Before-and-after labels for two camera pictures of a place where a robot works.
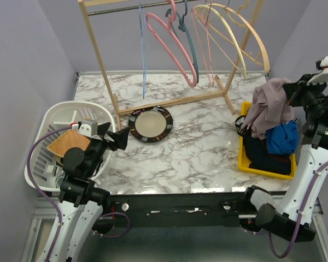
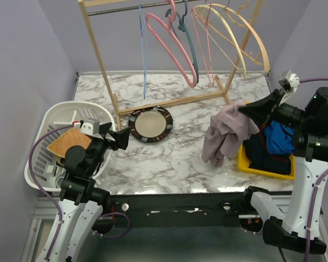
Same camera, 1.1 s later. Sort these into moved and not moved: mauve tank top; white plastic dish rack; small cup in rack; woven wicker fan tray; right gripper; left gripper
Moved: right gripper; mauve tank top
Not moved: woven wicker fan tray; left gripper; white plastic dish rack; small cup in rack
